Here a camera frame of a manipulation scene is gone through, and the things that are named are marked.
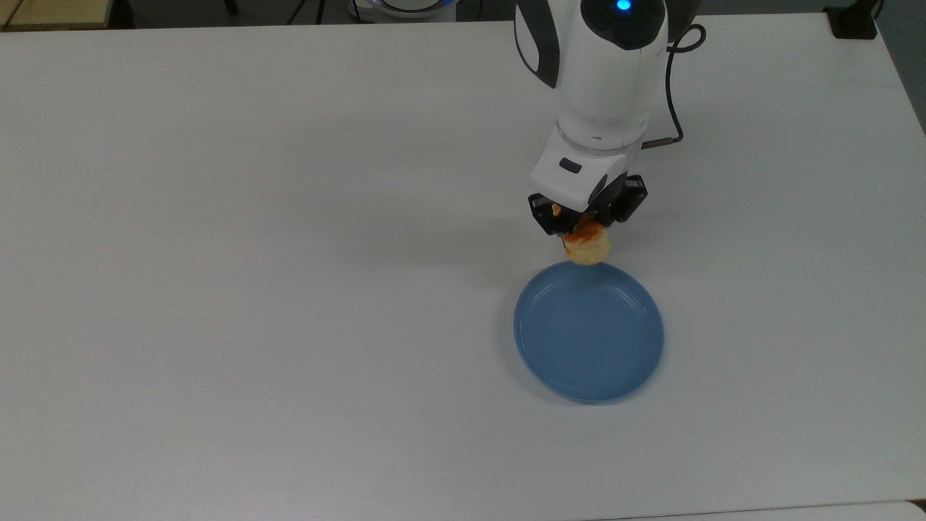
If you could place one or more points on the black stand base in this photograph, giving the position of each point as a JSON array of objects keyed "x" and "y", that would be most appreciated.
[{"x": 854, "y": 22}]

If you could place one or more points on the light wooden board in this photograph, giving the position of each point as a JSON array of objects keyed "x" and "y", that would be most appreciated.
[{"x": 54, "y": 13}]

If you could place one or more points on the blue round plate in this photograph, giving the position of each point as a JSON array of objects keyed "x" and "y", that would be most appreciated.
[{"x": 589, "y": 340}]

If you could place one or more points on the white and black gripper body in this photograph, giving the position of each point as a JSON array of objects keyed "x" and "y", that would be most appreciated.
[{"x": 575, "y": 170}]

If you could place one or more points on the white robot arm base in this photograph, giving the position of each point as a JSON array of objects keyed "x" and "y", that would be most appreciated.
[{"x": 405, "y": 7}]

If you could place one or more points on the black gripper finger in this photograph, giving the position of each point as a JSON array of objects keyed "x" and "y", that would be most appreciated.
[
  {"x": 546, "y": 215},
  {"x": 623, "y": 199}
]

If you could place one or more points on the bread with orange topping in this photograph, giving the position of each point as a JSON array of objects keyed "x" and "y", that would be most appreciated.
[{"x": 587, "y": 246}]

